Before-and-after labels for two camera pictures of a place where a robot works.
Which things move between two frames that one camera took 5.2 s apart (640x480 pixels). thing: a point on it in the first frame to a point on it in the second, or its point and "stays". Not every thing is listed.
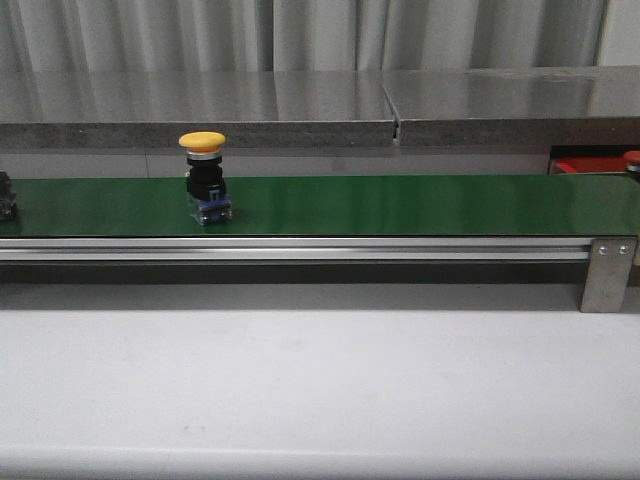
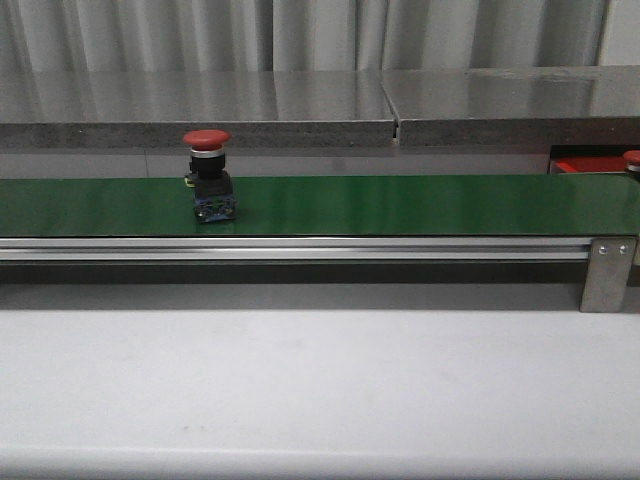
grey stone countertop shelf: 466,106 stays
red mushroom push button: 8,199 to 209,176
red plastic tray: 592,164 stays
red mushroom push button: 632,158 stays
